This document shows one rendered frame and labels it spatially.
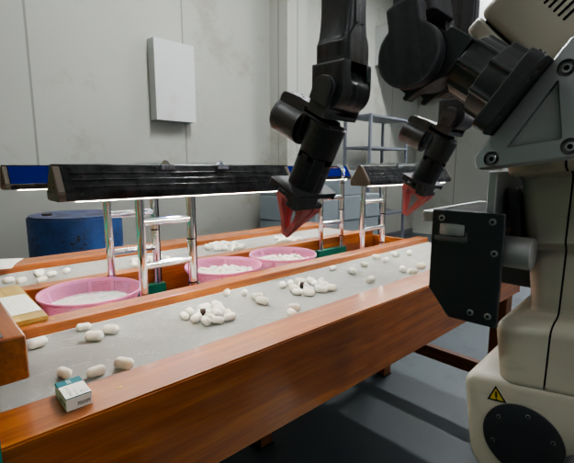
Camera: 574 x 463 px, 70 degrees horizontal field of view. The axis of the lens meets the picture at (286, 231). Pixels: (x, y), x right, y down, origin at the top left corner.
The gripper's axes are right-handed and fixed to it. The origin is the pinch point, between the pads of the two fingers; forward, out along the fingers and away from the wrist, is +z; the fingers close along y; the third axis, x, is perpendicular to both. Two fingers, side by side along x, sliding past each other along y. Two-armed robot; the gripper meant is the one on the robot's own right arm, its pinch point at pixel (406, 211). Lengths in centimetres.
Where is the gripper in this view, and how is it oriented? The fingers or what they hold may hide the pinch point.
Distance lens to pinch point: 106.1
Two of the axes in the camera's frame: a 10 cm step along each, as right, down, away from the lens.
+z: -3.3, 8.3, 4.5
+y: -6.9, 1.1, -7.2
